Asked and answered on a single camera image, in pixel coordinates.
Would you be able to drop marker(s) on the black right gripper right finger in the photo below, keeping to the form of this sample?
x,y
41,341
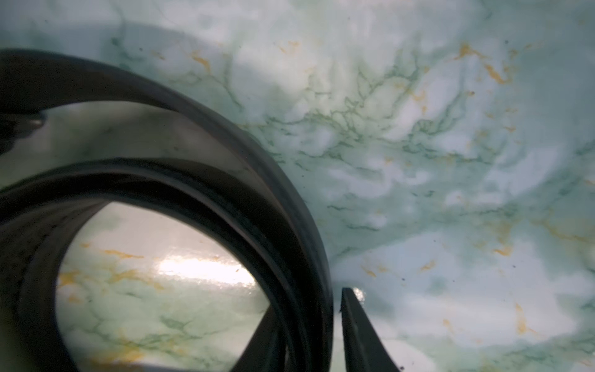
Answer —
x,y
364,351

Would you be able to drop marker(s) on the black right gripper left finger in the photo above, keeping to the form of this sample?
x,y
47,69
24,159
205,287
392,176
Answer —
x,y
266,349

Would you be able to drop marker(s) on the black leather belt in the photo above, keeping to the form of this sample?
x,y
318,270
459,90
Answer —
x,y
248,205

